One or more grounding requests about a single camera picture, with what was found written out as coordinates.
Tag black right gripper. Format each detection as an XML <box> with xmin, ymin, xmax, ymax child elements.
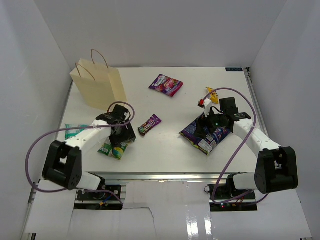
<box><xmin>193</xmin><ymin>106</ymin><xmax>227</xmax><ymax>140</ymax></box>

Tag green Fox's spring tea bag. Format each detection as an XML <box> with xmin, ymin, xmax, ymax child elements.
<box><xmin>97</xmin><ymin>138</ymin><xmax>129</xmax><ymax>160</ymax></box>

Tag large dark blue candy bag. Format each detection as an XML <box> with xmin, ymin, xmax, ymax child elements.
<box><xmin>179</xmin><ymin>113</ymin><xmax>231</xmax><ymax>156</ymax></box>

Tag teal Fox's candy bag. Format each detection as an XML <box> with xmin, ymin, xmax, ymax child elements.
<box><xmin>64</xmin><ymin>124</ymin><xmax>88</xmax><ymax>140</ymax></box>

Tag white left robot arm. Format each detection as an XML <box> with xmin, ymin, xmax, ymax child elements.
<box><xmin>42</xmin><ymin>102</ymin><xmax>136</xmax><ymax>200</ymax></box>

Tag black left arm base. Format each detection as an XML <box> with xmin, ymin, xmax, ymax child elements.
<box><xmin>74</xmin><ymin>184</ymin><xmax>123</xmax><ymax>211</ymax></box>

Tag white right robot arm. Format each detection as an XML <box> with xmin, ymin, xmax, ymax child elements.
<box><xmin>195</xmin><ymin>97</ymin><xmax>298</xmax><ymax>200</ymax></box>

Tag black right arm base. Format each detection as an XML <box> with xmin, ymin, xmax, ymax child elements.
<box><xmin>203</xmin><ymin>175</ymin><xmax>258</xmax><ymax>212</ymax></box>

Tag purple Fox's berries bag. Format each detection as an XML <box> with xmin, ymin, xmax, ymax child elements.
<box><xmin>148</xmin><ymin>74</ymin><xmax>183</xmax><ymax>98</ymax></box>

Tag brown purple M&M's packet right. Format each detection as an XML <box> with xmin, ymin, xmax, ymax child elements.
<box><xmin>138</xmin><ymin>114</ymin><xmax>162</xmax><ymax>137</ymax></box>

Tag small yellow snack packet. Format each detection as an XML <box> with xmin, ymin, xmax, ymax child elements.
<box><xmin>206</xmin><ymin>87</ymin><xmax>219</xmax><ymax>105</ymax></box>

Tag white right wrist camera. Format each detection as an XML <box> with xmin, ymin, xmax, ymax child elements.
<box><xmin>198</xmin><ymin>98</ymin><xmax>213</xmax><ymax>118</ymax></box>

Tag aluminium front rail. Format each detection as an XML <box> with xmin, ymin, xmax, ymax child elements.
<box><xmin>92</xmin><ymin>172</ymin><xmax>220</xmax><ymax>181</ymax></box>

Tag cream paper bag with handles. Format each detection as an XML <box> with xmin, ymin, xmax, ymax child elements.
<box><xmin>70</xmin><ymin>49</ymin><xmax>127</xmax><ymax>111</ymax></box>

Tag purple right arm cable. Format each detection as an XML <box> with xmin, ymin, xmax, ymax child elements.
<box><xmin>201</xmin><ymin>87</ymin><xmax>271</xmax><ymax>206</ymax></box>

